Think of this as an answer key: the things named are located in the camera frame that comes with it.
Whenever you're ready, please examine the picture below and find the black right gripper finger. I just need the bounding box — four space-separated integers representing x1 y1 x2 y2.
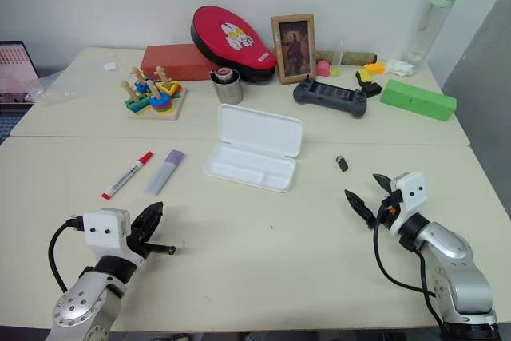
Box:
344 189 377 231
372 173 394 195

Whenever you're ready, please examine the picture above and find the open laptop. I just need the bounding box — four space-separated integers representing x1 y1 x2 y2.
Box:
0 40 42 146

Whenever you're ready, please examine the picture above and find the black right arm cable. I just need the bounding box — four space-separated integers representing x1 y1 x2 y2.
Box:
372 204 445 328

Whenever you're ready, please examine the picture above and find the stainless steel cup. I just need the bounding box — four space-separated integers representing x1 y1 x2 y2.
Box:
210 69 244 105

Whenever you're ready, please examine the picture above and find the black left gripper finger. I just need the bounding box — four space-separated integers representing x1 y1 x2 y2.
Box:
137 200 165 234
144 240 177 256

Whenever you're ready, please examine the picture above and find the crumpled white cloth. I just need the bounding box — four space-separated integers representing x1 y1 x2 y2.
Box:
385 58 416 77

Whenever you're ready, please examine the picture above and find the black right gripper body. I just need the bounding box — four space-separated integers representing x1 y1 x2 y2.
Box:
374 188 403 232

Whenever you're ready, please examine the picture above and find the brown rolled mat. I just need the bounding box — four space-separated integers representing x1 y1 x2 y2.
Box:
315 50 378 66

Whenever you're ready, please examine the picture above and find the white plastic case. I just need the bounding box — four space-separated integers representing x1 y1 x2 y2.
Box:
203 103 303 195

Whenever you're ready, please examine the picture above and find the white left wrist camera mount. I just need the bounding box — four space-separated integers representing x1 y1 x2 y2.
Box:
82 208 147 268

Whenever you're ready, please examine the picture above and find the red rectangular box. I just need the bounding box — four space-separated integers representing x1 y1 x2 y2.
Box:
140 43 223 82

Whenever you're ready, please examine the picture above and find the clear bottle with green lid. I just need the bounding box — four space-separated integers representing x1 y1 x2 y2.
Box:
401 0 462 67

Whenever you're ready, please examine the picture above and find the colourful wooden stacking toy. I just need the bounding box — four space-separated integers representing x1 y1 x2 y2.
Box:
121 65 188 121

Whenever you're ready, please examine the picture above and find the wooden picture frame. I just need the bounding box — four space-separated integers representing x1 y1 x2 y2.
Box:
270 13 317 85

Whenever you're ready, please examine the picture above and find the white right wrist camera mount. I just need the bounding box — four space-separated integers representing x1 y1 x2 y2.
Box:
387 172 430 237

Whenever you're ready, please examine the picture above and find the red black boxing pad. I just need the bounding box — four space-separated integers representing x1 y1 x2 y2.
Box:
189 5 278 85

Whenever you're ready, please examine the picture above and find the red and white marker pen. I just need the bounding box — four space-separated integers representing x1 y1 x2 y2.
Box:
101 151 155 200

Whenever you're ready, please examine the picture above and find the purple capped clear tube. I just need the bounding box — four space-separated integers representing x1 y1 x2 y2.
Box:
142 149 187 197

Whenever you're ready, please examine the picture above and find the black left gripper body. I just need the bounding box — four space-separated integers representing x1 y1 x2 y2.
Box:
125 212 155 260

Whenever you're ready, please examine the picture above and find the green rectangular block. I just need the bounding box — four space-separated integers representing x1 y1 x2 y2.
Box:
378 78 458 123

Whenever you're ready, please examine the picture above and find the small black toy piece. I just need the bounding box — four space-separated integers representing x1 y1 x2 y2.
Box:
360 81 382 98

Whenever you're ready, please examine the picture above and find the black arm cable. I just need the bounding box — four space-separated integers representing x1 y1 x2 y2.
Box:
372 204 445 328
48 216 85 293

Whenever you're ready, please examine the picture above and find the dark grey game controller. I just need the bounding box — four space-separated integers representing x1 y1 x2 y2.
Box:
292 73 369 119

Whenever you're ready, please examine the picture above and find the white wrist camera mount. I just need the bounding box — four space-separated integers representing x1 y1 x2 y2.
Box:
387 172 430 237
82 208 147 268

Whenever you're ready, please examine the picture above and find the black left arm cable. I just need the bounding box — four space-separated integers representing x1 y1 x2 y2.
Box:
48 216 85 293

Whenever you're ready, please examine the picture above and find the clear plastic bag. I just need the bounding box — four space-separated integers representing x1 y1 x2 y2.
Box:
30 73 87 105

